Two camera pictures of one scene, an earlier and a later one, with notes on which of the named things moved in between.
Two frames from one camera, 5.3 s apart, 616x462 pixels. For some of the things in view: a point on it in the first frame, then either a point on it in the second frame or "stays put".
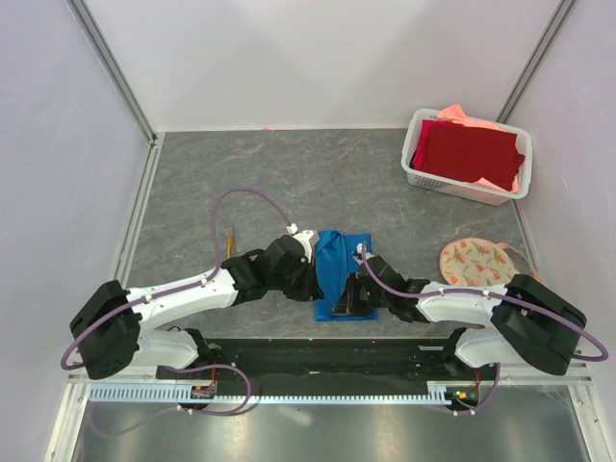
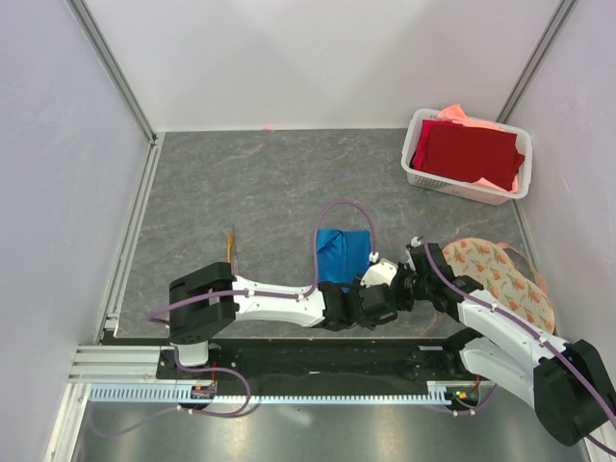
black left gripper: (310, 290) to (371, 324)
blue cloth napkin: (334, 263) stays put
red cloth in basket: (469, 153) stays put
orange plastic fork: (230, 244) stays put
